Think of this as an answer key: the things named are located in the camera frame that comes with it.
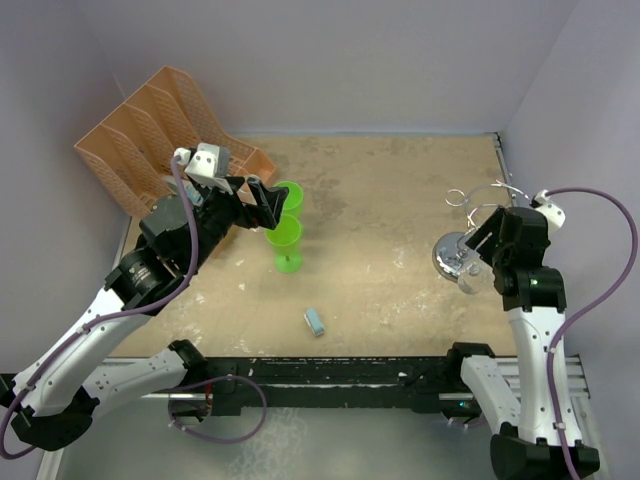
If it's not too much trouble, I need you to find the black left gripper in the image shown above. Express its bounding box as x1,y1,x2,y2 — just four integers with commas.
182,175,286,272

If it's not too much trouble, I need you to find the green wine glass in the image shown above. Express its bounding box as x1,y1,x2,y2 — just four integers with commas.
275,181,304,218
265,214,303,274

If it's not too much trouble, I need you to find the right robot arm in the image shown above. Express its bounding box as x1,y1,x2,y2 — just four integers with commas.
444,203,601,479

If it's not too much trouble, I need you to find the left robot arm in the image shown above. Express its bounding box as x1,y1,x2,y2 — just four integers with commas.
1,175,289,451

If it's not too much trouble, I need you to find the small blue eraser block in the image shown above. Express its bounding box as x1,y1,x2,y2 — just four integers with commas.
304,308,325,337

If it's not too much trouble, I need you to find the peach plastic file organizer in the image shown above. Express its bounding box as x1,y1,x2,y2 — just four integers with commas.
74,66,276,219

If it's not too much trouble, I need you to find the chrome wire glass rack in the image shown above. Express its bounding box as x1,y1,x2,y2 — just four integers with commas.
432,180,530,282

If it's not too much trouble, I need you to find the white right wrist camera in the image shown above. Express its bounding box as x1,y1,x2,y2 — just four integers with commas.
530,190,566,235

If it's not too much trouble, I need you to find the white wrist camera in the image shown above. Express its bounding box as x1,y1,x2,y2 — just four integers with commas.
530,190,566,235
174,142,236,200

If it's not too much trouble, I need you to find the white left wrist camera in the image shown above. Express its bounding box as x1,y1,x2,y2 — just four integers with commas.
174,142,236,200

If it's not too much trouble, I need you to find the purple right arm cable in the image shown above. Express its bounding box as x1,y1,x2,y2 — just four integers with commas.
544,186,635,480

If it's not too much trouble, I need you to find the aluminium rail frame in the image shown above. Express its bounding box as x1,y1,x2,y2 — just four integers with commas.
37,132,614,480

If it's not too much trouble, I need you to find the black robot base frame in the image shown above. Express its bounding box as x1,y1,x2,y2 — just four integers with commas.
147,339,496,419

